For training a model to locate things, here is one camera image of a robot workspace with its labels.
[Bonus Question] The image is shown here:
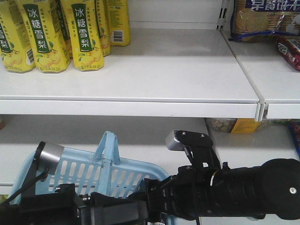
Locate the white store shelf unit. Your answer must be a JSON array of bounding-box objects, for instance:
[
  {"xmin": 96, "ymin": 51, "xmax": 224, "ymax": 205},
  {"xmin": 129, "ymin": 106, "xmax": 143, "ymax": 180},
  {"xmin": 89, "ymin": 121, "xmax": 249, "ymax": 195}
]
[{"xmin": 0, "ymin": 0, "xmax": 260, "ymax": 194}]

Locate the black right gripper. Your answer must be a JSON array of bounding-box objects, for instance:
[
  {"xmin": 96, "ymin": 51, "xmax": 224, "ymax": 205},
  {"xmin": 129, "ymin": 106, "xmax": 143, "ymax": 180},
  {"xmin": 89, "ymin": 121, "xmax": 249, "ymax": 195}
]
[{"xmin": 142, "ymin": 166, "xmax": 216, "ymax": 220}]

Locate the yellow label snack jar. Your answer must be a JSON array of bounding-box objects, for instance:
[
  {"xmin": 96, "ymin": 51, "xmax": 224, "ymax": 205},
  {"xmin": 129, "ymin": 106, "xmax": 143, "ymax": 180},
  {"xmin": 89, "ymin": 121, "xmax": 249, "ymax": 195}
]
[{"xmin": 205, "ymin": 118, "xmax": 274, "ymax": 134}]

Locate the blue snack packet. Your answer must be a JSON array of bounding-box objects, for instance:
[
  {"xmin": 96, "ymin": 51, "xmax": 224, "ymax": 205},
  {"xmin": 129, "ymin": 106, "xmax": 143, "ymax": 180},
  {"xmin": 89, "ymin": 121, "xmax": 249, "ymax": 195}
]
[{"xmin": 288, "ymin": 122, "xmax": 300, "ymax": 156}]

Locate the breakfast biscuit bag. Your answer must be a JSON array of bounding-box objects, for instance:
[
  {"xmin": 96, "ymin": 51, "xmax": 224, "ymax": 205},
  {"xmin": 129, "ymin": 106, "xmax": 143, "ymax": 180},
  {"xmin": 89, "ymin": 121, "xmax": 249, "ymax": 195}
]
[{"xmin": 230, "ymin": 0, "xmax": 300, "ymax": 42}]

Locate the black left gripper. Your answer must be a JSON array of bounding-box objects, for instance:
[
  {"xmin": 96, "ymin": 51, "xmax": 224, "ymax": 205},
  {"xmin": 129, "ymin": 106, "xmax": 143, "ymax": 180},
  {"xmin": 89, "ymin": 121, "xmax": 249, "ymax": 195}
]
[{"xmin": 14, "ymin": 183, "xmax": 149, "ymax": 225}]

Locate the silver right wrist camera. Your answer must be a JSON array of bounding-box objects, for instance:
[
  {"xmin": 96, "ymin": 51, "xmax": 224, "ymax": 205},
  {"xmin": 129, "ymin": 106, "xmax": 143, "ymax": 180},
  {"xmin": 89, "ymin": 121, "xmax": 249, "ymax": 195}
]
[{"xmin": 165, "ymin": 130, "xmax": 187, "ymax": 151}]

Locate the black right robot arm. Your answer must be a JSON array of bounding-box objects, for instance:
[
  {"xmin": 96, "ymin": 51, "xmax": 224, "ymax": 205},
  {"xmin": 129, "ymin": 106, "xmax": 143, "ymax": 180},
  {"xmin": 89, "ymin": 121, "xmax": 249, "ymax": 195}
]
[{"xmin": 145, "ymin": 158, "xmax": 300, "ymax": 220}]

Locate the red snack packet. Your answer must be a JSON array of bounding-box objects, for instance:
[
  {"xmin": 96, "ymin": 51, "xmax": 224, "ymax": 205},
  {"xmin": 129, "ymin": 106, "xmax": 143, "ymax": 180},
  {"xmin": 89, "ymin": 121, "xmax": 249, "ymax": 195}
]
[{"xmin": 276, "ymin": 36, "xmax": 300, "ymax": 71}]

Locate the light blue shopping basket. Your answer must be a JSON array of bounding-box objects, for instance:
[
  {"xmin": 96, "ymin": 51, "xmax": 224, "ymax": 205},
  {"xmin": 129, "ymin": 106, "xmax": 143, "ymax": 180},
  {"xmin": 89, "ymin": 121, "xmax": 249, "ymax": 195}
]
[{"xmin": 9, "ymin": 131, "xmax": 167, "ymax": 210}]

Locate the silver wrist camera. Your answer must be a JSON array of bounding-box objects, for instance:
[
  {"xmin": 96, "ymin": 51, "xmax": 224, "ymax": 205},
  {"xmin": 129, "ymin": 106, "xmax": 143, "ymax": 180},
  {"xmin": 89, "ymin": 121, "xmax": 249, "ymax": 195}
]
[
  {"xmin": 165, "ymin": 130, "xmax": 187, "ymax": 151},
  {"xmin": 34, "ymin": 141, "xmax": 65, "ymax": 174}
]

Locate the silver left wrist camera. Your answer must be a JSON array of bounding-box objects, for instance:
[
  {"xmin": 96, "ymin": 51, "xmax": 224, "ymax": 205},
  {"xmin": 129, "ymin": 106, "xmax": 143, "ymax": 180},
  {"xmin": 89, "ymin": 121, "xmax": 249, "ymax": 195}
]
[{"xmin": 34, "ymin": 141, "xmax": 65, "ymax": 174}]

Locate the yellow pear drink bottle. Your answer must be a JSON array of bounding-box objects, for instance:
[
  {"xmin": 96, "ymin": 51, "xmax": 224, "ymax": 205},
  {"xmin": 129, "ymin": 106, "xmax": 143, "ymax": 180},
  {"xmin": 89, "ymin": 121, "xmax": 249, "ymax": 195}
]
[
  {"xmin": 0, "ymin": 0, "xmax": 35, "ymax": 73},
  {"xmin": 95, "ymin": 0, "xmax": 111, "ymax": 56},
  {"xmin": 106, "ymin": 0, "xmax": 131, "ymax": 46},
  {"xmin": 61, "ymin": 0, "xmax": 104, "ymax": 72},
  {"xmin": 16, "ymin": 0, "xmax": 70, "ymax": 73}
]

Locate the right white shelf unit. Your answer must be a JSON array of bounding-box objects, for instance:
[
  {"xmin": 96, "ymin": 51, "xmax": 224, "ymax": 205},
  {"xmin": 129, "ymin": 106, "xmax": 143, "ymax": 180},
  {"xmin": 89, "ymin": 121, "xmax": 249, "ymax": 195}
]
[{"xmin": 206, "ymin": 0, "xmax": 300, "ymax": 165}]

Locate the black camera cable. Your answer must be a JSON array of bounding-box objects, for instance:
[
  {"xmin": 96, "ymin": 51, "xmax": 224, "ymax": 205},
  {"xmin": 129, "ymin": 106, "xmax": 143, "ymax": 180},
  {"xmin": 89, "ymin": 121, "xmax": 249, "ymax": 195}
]
[{"xmin": 0, "ymin": 150, "xmax": 51, "ymax": 207}]

